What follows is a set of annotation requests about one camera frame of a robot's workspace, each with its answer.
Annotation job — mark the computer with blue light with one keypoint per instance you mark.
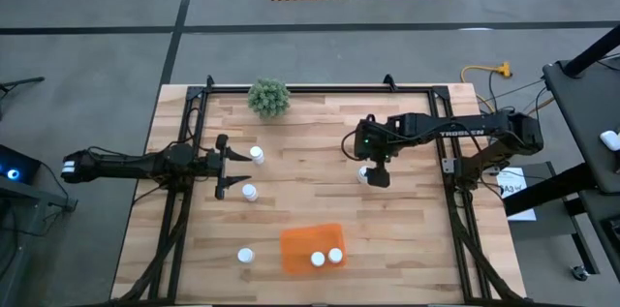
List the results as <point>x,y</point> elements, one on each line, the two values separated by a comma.
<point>14,171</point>

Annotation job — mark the black curved frame foot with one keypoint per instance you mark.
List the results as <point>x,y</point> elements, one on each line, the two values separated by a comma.
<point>209,81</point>
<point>389,82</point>

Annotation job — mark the black caster wheel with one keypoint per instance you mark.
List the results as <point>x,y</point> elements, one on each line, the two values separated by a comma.
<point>579,273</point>

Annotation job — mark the black tripod leg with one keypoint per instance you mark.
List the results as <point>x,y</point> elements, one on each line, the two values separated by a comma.
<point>21,82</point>

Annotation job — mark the green artificial potted plant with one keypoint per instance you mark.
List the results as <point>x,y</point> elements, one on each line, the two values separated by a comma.
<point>269,98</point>

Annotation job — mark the black pole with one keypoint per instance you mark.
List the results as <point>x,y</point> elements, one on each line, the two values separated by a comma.
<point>593,52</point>

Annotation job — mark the small white case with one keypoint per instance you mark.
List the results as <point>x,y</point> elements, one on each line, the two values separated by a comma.
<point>610,140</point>

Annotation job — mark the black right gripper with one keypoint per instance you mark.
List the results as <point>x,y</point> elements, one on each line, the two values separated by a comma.
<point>375,140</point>

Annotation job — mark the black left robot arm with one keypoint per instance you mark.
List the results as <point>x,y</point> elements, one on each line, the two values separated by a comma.
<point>121,165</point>

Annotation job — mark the black metal table frame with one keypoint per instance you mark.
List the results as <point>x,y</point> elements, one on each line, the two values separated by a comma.
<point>315,89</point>

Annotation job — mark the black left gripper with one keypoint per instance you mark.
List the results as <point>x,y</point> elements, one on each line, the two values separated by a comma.
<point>221,171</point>

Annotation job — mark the orange translucent plastic basket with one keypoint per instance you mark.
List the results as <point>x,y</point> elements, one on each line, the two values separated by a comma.
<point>298,246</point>

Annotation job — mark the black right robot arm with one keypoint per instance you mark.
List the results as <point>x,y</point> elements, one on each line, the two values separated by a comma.
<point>484,127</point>

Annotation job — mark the black side desk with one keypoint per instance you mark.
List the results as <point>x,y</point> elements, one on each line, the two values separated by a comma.
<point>588,103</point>

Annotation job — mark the white pill bottle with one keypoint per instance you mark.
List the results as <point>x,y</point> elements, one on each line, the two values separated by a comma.
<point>245,255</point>
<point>335,255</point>
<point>257,153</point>
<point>250,192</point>
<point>362,174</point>
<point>318,259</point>

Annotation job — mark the white paper sheet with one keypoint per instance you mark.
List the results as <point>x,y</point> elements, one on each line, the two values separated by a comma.
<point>516,191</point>

